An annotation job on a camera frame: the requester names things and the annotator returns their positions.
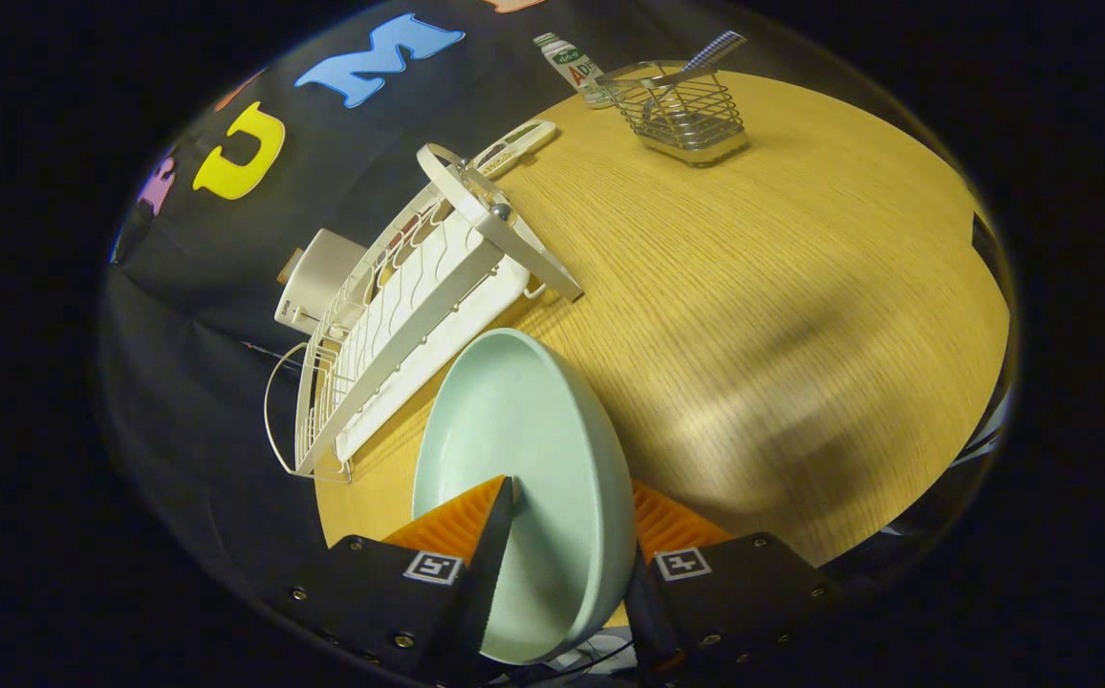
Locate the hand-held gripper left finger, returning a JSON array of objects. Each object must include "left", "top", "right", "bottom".
[{"left": 264, "top": 475, "right": 516, "bottom": 687}]

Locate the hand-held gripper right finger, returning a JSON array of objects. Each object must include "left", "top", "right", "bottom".
[{"left": 623, "top": 481, "right": 845, "bottom": 685}]

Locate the pale green plate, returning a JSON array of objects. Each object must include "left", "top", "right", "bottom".
[{"left": 412, "top": 328, "right": 637, "bottom": 666}]

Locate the white wire dish rack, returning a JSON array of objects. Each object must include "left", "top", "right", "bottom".
[{"left": 264, "top": 118, "right": 584, "bottom": 482}]

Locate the metal wire basket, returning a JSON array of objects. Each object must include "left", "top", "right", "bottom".
[{"left": 597, "top": 60, "right": 749, "bottom": 167}]

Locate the white spoon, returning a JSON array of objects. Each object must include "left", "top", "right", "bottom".
[{"left": 643, "top": 31, "right": 748, "bottom": 120}]

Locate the white toaster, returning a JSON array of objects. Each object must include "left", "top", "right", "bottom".
[{"left": 274, "top": 228, "right": 369, "bottom": 335}]

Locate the white green drink bottle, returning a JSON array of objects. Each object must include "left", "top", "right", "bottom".
[{"left": 532, "top": 32, "right": 616, "bottom": 109}]

